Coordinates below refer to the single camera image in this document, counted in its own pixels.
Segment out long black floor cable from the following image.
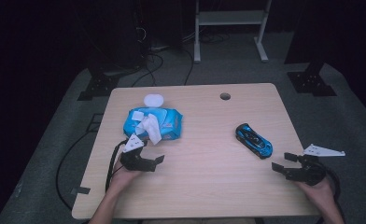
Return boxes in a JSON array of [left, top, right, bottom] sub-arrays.
[[55, 113, 105, 211]]

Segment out person's right hand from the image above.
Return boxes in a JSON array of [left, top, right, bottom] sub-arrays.
[[296, 178, 336, 209]]

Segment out black stand base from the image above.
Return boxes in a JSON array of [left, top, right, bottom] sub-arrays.
[[287, 61, 338, 97], [77, 72, 120, 102]]

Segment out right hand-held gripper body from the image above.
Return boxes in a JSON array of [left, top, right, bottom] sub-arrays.
[[285, 143, 346, 187]]

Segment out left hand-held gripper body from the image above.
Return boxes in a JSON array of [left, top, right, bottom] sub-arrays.
[[120, 133, 148, 172]]

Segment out blue toy car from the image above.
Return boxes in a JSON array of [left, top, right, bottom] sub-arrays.
[[234, 122, 274, 160]]

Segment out person's left hand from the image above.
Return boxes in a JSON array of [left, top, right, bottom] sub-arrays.
[[109, 157, 142, 192]]

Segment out blue wet wipes pack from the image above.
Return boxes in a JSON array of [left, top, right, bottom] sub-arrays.
[[122, 93, 184, 142]]

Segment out white wet wipe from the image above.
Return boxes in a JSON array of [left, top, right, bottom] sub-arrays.
[[134, 113, 163, 147]]

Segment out left hand-held gripper cable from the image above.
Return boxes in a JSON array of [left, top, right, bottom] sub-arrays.
[[105, 139, 129, 193]]

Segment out hand-held gripper cable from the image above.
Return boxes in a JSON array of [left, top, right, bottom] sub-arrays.
[[105, 139, 129, 193], [317, 167, 347, 224]]

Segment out black floor cables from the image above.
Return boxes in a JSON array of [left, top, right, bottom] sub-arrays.
[[130, 26, 231, 88]]

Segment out right hand-held gripper cable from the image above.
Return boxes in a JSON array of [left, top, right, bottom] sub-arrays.
[[317, 167, 347, 224]]

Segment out grey tape strip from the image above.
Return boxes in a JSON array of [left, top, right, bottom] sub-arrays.
[[70, 186, 92, 196]]

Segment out white metal stand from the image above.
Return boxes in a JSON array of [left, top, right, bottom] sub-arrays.
[[193, 0, 273, 63]]

